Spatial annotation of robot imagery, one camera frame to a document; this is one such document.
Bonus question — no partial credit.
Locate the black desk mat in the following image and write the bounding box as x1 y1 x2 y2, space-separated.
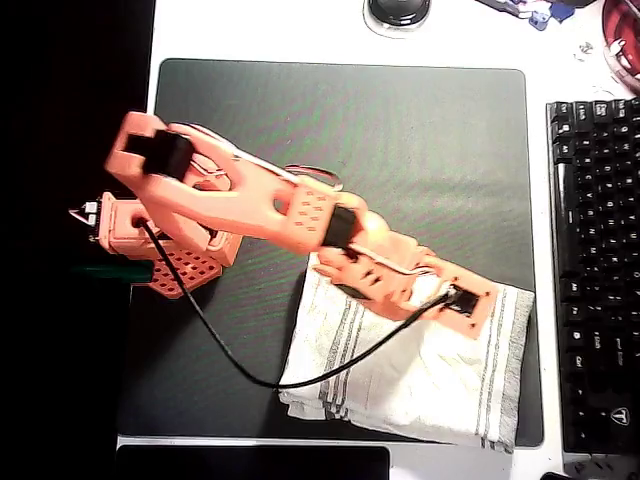
117 58 545 448

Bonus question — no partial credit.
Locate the green clamp bar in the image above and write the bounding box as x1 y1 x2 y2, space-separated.
72 263 154 282

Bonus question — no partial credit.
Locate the black keyboard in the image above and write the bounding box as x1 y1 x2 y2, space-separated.
545 98 640 456

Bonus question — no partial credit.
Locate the orange camera mount with board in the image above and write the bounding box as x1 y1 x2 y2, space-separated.
434 264 501 342

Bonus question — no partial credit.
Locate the black camera cable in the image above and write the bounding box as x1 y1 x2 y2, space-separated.
138 219 459 391

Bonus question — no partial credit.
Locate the red bowl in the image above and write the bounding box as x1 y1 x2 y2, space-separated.
601 0 640 94

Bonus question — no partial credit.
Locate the red servo wire loop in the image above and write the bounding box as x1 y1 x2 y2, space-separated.
283 164 346 194

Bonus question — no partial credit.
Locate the white striped towel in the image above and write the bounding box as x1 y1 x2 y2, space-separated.
277 252 536 455

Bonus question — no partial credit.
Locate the black round device clear base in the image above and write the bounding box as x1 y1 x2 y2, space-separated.
363 0 432 39

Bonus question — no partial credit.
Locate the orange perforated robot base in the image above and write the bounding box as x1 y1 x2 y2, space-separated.
97 192 244 300

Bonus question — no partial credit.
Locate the dark blue object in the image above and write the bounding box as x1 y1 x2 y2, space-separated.
547 0 577 24

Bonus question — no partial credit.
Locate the controller board white connector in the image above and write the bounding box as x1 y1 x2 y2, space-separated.
68 198 104 242

